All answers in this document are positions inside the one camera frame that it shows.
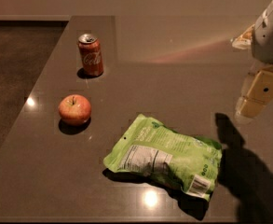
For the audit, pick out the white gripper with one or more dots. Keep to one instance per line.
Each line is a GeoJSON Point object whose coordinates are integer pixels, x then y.
{"type": "Point", "coordinates": [268, 41]}

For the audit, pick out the green rice chip bag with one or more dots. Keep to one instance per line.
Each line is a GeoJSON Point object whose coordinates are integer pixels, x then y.
{"type": "Point", "coordinates": [149, 149]}

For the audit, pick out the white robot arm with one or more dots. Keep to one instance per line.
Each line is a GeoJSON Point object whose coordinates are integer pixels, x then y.
{"type": "Point", "coordinates": [257, 88]}

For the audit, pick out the red cola can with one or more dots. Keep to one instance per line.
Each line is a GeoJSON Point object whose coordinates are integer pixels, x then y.
{"type": "Point", "coordinates": [91, 55]}

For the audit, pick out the red apple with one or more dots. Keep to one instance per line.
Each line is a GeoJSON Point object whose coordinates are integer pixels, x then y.
{"type": "Point", "coordinates": [75, 110]}

